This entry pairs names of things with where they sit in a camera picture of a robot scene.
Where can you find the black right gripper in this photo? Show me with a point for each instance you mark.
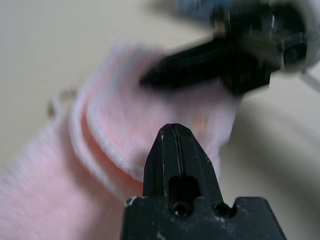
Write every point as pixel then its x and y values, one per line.
pixel 255 50

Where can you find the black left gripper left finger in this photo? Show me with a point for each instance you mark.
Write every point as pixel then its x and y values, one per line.
pixel 156 162

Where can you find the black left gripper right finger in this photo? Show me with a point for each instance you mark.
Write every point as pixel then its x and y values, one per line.
pixel 200 162

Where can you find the pink terry towel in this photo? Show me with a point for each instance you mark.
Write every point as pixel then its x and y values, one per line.
pixel 50 187

